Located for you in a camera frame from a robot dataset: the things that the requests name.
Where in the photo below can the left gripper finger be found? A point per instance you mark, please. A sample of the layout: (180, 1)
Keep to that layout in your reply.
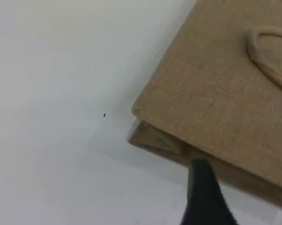
(204, 199)

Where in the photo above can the brown jute bag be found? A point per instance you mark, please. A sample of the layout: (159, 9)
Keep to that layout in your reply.
(213, 82)

